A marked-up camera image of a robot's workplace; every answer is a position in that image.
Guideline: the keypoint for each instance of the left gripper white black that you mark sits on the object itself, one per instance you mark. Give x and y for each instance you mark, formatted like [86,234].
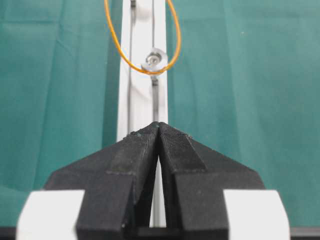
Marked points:
[110,192]

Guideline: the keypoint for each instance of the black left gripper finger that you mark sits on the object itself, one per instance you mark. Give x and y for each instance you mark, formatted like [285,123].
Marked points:
[194,177]

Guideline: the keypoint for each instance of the orange rubber belt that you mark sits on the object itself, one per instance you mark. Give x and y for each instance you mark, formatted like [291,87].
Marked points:
[118,46]

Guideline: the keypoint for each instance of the green table cloth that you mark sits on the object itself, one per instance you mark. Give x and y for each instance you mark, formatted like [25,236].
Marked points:
[246,84]

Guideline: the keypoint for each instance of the aluminium extrusion rail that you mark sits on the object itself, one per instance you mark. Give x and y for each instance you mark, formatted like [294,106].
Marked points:
[141,99]

